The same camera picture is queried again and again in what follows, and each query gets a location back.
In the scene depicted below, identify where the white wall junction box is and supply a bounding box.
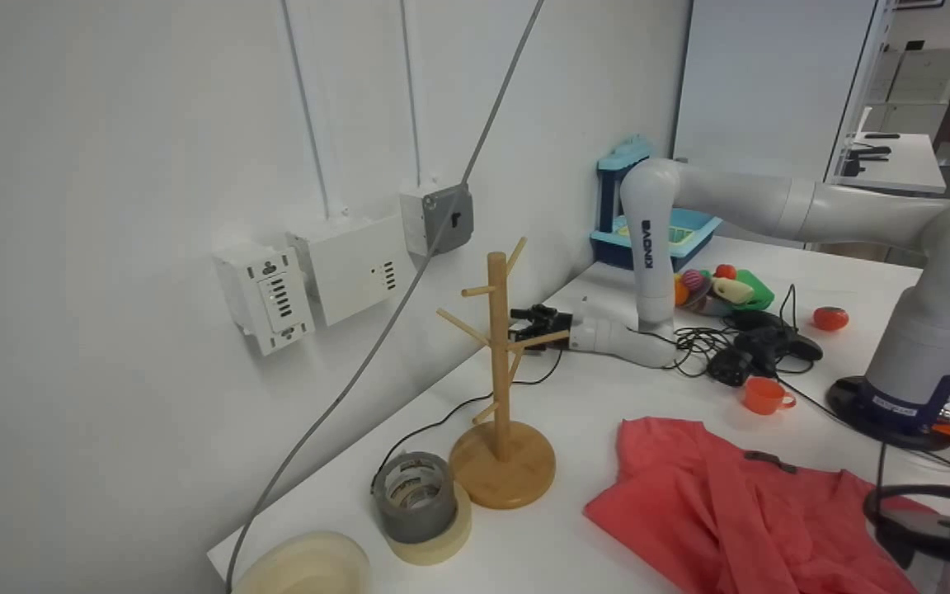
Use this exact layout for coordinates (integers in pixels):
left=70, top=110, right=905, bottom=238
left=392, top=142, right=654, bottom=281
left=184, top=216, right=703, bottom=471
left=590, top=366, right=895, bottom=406
left=288, top=218, right=413, bottom=327

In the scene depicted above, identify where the coral red cloth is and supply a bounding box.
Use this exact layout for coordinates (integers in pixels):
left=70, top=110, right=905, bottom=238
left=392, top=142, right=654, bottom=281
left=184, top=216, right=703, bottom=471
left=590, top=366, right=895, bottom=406
left=584, top=417, right=918, bottom=594

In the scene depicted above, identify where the blue black robot base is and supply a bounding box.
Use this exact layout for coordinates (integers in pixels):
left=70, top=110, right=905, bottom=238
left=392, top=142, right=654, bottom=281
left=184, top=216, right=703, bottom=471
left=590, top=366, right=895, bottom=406
left=829, top=376, right=950, bottom=452

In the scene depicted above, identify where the white wall socket box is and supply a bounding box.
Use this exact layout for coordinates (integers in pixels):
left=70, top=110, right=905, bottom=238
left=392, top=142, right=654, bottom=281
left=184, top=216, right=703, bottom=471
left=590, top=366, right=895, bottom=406
left=214, top=245, right=313, bottom=357

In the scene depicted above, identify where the green toy food container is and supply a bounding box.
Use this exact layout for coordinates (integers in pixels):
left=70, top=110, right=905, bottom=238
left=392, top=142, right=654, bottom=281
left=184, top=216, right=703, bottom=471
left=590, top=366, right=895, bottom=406
left=671, top=264, right=776, bottom=316

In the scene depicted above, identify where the background white desk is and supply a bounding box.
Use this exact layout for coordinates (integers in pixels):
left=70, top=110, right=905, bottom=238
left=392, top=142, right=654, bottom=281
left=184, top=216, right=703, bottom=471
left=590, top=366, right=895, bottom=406
left=832, top=112, right=945, bottom=196

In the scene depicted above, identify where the grey wall junction box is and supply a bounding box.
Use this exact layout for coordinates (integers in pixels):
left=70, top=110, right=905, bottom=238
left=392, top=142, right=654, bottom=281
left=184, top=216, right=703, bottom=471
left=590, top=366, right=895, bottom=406
left=399, top=183, right=476, bottom=259

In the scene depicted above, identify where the wooden mug tree stand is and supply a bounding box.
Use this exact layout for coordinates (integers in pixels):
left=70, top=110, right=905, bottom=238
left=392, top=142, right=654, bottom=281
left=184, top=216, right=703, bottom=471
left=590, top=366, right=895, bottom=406
left=448, top=245, right=557, bottom=508

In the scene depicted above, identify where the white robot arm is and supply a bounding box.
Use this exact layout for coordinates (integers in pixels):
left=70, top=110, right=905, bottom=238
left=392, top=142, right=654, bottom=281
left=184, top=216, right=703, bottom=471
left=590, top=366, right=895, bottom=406
left=567, top=160, right=950, bottom=452

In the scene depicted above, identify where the grey duct tape roll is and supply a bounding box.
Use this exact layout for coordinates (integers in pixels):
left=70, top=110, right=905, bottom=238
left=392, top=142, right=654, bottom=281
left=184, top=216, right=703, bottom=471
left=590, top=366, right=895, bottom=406
left=370, top=452, right=457, bottom=545

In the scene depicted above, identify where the black cable bundle device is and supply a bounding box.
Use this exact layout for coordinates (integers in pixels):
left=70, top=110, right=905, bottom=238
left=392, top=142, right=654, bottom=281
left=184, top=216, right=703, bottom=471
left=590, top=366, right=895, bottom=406
left=703, top=311, right=820, bottom=386

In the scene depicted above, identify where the grey wall cable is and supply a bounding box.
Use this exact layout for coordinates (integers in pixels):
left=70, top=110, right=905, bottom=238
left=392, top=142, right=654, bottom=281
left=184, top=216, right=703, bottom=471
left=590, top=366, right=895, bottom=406
left=220, top=0, right=547, bottom=594

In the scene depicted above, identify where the cream masking tape roll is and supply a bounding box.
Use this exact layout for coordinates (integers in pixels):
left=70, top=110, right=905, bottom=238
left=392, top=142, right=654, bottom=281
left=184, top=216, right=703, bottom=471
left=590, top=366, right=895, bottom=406
left=392, top=502, right=472, bottom=566

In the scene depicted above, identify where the cream plastic bowl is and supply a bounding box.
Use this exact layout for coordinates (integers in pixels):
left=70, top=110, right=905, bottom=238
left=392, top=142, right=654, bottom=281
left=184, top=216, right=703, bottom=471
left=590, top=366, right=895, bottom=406
left=237, top=533, right=370, bottom=594

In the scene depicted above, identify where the orange plastic cup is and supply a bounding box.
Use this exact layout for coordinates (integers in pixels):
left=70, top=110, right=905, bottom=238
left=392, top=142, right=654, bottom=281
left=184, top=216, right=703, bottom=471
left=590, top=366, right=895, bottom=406
left=743, top=376, right=795, bottom=417

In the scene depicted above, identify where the red round toy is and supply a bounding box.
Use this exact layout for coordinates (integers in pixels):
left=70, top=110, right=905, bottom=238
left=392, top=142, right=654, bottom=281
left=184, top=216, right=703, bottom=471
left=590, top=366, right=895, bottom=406
left=811, top=307, right=846, bottom=335

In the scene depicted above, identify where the blue plastic rack tray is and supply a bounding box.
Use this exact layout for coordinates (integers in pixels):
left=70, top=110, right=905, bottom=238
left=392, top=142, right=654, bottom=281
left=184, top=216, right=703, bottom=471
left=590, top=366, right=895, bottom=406
left=588, top=135, right=726, bottom=273

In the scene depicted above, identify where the black power strip plug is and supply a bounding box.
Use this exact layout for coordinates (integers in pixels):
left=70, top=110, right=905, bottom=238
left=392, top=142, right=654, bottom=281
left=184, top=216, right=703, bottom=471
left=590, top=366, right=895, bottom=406
left=508, top=305, right=575, bottom=349

